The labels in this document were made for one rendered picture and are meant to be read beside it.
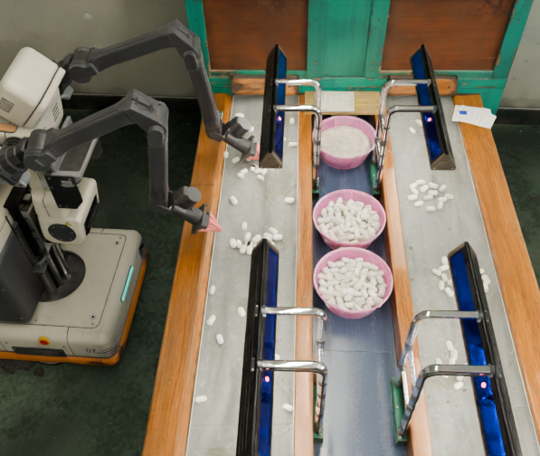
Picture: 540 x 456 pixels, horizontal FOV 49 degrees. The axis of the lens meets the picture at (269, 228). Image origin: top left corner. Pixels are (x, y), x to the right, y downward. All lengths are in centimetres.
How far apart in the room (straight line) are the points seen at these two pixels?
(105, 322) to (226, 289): 74
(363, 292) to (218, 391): 58
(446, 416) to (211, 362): 71
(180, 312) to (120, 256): 88
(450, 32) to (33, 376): 232
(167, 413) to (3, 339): 113
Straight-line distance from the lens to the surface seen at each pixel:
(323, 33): 256
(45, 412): 280
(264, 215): 222
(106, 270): 275
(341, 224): 220
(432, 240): 220
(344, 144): 252
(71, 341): 262
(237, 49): 263
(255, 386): 143
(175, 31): 200
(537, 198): 355
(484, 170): 246
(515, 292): 211
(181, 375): 185
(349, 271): 206
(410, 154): 250
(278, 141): 199
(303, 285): 199
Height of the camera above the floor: 240
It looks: 50 degrees down
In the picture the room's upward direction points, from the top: 2 degrees counter-clockwise
